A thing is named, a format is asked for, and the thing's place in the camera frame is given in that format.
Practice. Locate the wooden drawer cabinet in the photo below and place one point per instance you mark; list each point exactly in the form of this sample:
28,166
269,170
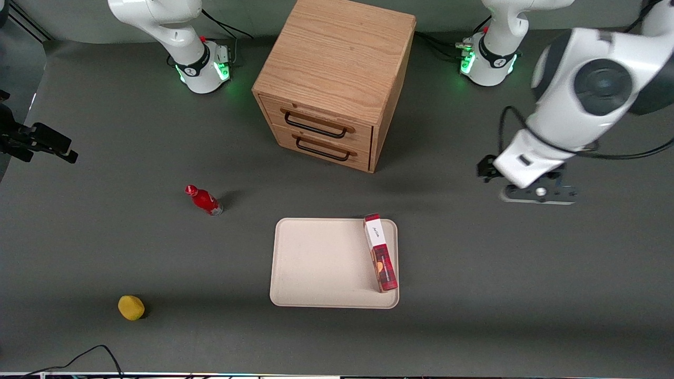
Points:
337,52

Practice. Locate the red cookie box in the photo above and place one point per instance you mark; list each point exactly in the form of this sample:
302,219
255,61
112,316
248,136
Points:
382,258

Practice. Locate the small red bottle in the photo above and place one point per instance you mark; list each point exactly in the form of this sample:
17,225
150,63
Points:
205,200

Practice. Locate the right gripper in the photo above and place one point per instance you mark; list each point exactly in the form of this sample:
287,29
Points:
21,138

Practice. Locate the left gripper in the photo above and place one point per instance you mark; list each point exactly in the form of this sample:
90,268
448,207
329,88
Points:
485,169

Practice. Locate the beige rectangular tray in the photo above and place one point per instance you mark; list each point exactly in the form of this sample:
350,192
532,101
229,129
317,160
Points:
316,263

